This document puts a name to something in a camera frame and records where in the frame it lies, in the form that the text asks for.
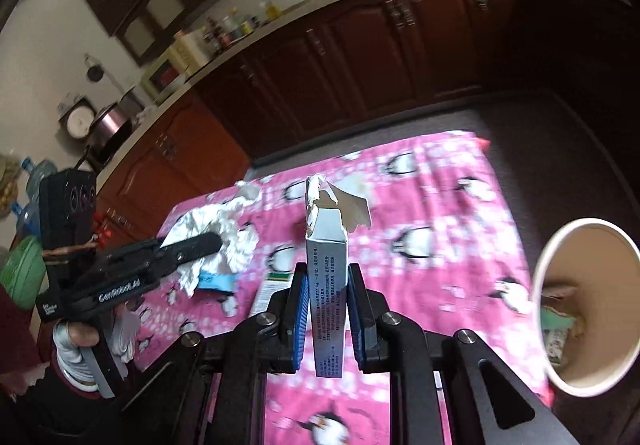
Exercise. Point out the white cardboard box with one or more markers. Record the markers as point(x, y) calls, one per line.
point(327, 275)

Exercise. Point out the white tissue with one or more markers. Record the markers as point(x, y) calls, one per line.
point(220, 225)

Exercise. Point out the red tassel ornament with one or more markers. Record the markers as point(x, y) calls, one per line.
point(105, 225)

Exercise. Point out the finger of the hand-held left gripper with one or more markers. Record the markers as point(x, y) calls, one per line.
point(195, 247)

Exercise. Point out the wooden lower cabinets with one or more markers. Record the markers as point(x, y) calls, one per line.
point(350, 60)

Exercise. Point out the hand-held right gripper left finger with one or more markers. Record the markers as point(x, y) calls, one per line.
point(298, 320)

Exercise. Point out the silver rice cooker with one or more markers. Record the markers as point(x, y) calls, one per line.
point(110, 125)

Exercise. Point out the yellow oil bottle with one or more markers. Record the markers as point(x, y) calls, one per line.
point(271, 10)

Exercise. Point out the kitchen scale with dial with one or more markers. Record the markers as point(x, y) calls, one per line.
point(77, 122)

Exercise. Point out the person's left forearm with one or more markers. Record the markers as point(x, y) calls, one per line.
point(60, 410)

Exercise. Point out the stainless steel pot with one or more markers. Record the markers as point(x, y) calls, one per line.
point(132, 102)

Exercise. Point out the cream round bucket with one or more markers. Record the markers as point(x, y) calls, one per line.
point(590, 250)

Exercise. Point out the person's left hand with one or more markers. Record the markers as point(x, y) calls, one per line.
point(75, 340)

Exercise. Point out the green plastic basin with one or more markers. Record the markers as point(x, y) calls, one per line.
point(22, 270)

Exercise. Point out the cream microwave oven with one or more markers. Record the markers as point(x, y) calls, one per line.
point(170, 70)

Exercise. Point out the black round utensil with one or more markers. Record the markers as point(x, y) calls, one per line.
point(94, 72)

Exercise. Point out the dark sauce bottle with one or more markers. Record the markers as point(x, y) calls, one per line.
point(222, 35)

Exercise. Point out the blue and white packet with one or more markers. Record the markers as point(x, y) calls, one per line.
point(215, 282)

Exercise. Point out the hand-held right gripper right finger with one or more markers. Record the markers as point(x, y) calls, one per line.
point(357, 320)

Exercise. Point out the pink penguin print blanket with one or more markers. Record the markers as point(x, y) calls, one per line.
point(440, 225)

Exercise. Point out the blue water bottle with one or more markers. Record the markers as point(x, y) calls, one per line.
point(27, 225)
point(40, 172)

